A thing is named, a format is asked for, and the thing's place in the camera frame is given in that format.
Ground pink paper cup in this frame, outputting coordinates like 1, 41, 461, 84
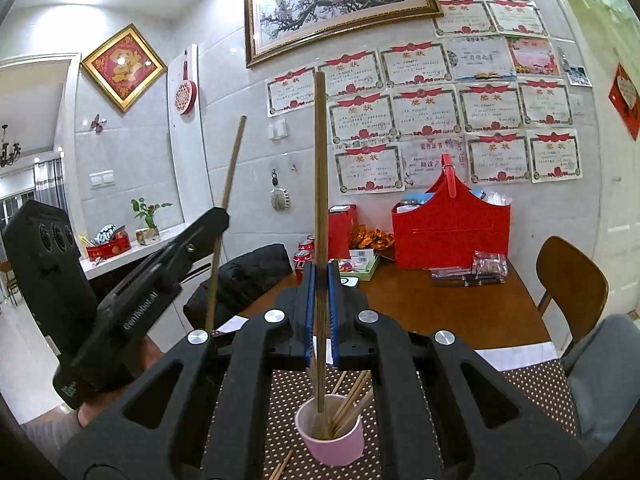
293, 392, 367, 468

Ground brown polka dot mat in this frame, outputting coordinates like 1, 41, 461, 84
201, 341, 587, 479

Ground red paper wall decoration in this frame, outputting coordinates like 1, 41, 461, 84
608, 64, 640, 141

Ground orange wrapped candies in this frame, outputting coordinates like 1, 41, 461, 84
349, 224, 395, 254

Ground packaged snack bag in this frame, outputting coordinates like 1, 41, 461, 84
472, 250, 509, 280

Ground white black sideboard cabinet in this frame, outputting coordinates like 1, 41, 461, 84
78, 207, 229, 356

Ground gold framed red picture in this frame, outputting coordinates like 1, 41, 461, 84
81, 24, 167, 113

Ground wooden chopstick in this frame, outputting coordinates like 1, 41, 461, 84
314, 70, 329, 420
334, 388, 373, 438
331, 370, 371, 430
204, 115, 249, 335
269, 450, 293, 480
331, 370, 347, 394

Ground operator thumb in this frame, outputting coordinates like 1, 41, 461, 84
74, 334, 166, 430

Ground green white flat box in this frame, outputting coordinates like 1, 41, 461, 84
337, 248, 380, 282

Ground plum blossom framed painting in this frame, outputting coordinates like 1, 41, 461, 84
243, 0, 444, 67

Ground potted green plant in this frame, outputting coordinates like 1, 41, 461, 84
131, 197, 172, 246

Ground wall light switch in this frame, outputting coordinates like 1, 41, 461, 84
89, 170, 115, 188

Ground red round wall ornament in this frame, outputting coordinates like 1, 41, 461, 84
174, 50, 198, 115

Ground brown wooden chair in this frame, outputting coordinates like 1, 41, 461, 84
536, 235, 608, 351

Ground red gift basket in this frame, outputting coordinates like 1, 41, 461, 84
392, 154, 511, 270

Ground red gift box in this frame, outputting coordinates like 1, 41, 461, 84
329, 204, 358, 259

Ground red tin with items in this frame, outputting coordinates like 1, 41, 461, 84
78, 224, 131, 261

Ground butterfly wall sticker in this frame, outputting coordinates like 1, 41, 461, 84
90, 114, 106, 133

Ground black jacket on chair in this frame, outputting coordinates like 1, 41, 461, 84
214, 244, 293, 328

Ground red soda can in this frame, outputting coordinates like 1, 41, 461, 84
293, 235, 314, 284

